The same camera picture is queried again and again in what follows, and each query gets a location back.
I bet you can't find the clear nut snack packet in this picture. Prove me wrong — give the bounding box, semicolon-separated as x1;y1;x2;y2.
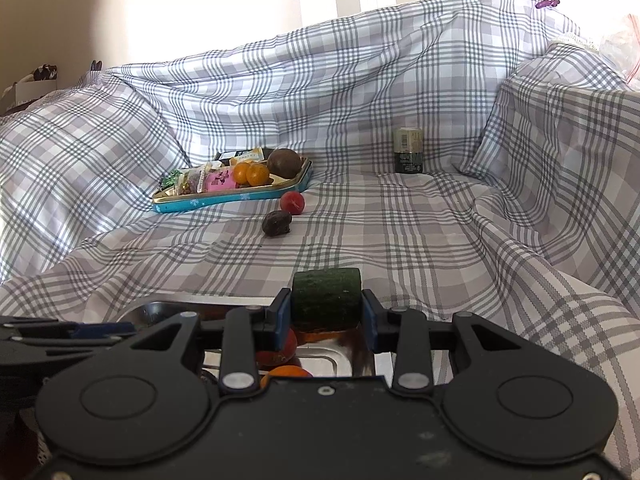
178;168;207;195

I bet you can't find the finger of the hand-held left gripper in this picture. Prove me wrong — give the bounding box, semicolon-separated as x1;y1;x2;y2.
0;315;68;333
60;321;139;342

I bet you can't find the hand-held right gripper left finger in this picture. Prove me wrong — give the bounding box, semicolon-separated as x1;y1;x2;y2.
120;288;292;395

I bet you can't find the dark green drink can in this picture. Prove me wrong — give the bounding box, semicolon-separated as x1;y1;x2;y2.
393;127;424;175

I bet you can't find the round brown passion fruit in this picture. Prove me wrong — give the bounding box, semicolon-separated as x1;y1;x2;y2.
266;148;304;180

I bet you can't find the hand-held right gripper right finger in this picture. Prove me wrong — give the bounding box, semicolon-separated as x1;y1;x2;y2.
362;289;523;395

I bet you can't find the pink snack packet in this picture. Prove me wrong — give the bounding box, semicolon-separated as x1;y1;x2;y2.
204;168;238;192

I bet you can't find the blue tin tray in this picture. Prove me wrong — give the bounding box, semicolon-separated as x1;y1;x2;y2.
152;149;314;214

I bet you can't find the green cucumber piece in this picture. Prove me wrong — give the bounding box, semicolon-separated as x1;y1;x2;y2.
292;268;363;332

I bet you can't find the large red fruit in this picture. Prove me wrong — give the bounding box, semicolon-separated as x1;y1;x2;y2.
256;329;298;367

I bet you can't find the patterned cardboard box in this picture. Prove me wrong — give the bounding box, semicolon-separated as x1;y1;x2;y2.
0;63;61;116

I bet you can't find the clear plastic bag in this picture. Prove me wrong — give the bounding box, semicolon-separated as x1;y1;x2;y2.
597;12;640;86

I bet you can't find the grey plaid blanket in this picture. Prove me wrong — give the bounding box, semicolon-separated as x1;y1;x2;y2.
0;0;640;480

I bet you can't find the round dark date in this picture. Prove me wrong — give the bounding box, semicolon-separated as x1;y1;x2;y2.
262;210;294;237

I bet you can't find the yellow snack packet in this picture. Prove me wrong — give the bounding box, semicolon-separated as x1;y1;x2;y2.
231;147;273;165

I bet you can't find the small red fruit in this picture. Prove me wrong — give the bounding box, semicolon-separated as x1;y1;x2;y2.
279;191;306;217

